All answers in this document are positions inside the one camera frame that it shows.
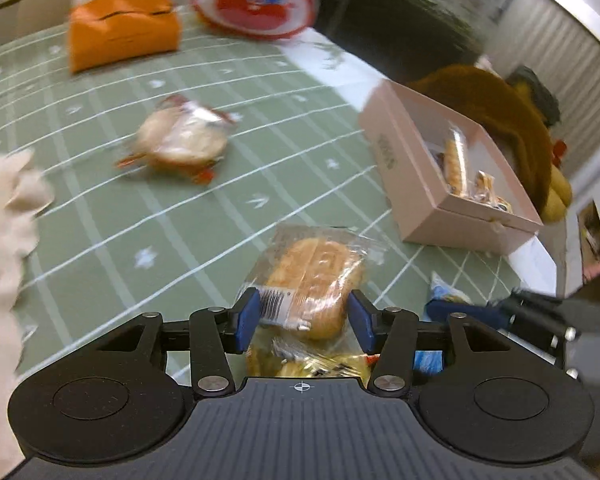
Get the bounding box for orange tissue box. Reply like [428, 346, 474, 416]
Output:
[68, 0, 181, 73]

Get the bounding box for rice cracker pack yellow label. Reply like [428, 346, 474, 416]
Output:
[472, 171, 513, 214]

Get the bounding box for round pastry clear wrapper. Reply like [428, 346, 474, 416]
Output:
[116, 93, 236, 185]

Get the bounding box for pink cardboard gift box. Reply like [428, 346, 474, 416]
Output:
[358, 80, 542, 256]

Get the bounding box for blue white snack bag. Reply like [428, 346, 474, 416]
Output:
[414, 272, 471, 376]

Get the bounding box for cream fringed cloth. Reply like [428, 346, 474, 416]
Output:
[0, 150, 54, 479]

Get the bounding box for brown fleece jacket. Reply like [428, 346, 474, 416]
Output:
[408, 64, 562, 223]

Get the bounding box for small gold snack pack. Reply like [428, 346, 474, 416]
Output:
[246, 334, 379, 385]

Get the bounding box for long biscuit clear pack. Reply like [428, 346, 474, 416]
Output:
[443, 124, 469, 198]

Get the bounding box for yellow lounge chair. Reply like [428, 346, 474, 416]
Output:
[504, 64, 574, 224]

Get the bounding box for white paper sheets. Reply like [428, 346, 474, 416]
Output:
[274, 28, 386, 112]

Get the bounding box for sliced bread clear pack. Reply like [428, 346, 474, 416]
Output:
[239, 223, 386, 341]

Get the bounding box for green checked tablecloth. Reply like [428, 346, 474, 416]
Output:
[0, 20, 519, 376]

